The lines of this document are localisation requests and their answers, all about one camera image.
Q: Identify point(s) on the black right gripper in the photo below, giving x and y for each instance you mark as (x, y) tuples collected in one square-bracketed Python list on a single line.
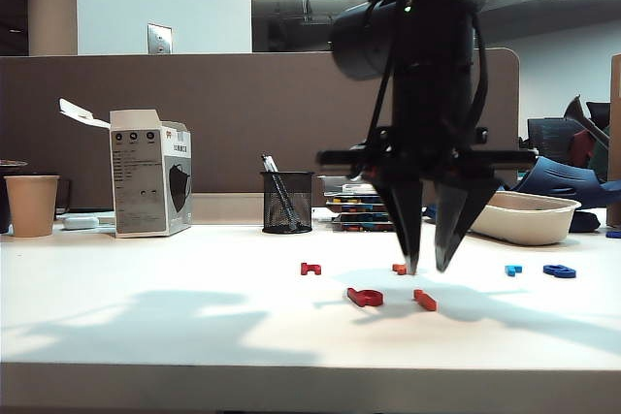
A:
[(432, 152)]

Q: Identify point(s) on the orange letter i magnet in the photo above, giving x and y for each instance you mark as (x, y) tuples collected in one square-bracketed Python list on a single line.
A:
[(425, 300)]

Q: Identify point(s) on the red letter b magnet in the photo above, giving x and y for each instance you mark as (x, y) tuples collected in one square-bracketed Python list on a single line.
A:
[(365, 296)]

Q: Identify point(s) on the dark blue letter g magnet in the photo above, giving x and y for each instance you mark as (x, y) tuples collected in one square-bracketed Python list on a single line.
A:
[(559, 270)]

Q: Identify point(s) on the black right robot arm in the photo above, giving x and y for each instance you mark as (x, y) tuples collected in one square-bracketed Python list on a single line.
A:
[(432, 36)]

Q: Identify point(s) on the orange letter k magnet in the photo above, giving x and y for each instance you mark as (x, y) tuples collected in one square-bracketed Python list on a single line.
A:
[(399, 268)]

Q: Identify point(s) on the clear tray of letter magnets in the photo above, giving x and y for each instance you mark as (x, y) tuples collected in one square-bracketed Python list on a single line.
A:
[(366, 227), (359, 200), (364, 209), (366, 218)]

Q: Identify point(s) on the light blue letter r magnet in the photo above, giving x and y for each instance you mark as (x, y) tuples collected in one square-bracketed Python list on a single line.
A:
[(512, 270)]

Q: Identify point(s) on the red letter h magnet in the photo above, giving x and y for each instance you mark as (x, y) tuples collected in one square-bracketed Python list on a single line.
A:
[(310, 268)]

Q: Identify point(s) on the white flat box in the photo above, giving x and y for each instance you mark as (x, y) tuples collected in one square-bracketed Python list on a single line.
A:
[(356, 188)]

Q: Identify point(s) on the beige oval paper tray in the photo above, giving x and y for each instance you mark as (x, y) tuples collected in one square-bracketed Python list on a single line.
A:
[(529, 220)]

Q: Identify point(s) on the computer monitor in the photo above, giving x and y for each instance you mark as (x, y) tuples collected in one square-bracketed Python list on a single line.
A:
[(553, 137)]

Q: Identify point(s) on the black mesh pen holder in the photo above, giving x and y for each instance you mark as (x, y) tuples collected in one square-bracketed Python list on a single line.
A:
[(287, 205)]

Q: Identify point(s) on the dark red jacket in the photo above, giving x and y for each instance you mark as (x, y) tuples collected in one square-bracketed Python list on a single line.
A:
[(581, 148)]

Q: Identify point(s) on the black white pen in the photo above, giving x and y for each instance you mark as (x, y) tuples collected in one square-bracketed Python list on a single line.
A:
[(269, 164)]

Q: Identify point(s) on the dark grey watering can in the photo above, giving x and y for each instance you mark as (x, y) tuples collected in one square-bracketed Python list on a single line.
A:
[(584, 118)]

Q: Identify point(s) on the small blue magnet piece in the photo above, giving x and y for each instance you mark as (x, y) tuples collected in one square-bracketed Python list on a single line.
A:
[(614, 234)]

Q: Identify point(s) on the brown cardboard box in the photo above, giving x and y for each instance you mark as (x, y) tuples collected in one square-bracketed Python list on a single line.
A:
[(616, 142)]

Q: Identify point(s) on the brown desk partition panel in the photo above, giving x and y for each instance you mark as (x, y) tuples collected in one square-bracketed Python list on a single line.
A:
[(194, 108)]

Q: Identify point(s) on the white grey mask box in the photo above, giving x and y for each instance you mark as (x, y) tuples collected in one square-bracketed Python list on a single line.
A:
[(141, 181)]

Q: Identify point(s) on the white oval earbud case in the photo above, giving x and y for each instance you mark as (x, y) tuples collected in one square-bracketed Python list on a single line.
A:
[(81, 223)]

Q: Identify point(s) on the brown paper cup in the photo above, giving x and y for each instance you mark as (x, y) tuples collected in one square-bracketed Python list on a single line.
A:
[(31, 208)]

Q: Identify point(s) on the beige building column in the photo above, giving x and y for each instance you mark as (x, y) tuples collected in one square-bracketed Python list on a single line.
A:
[(52, 2)]

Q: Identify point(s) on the metal wall plate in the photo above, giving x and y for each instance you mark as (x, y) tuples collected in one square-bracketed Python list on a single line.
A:
[(159, 39)]

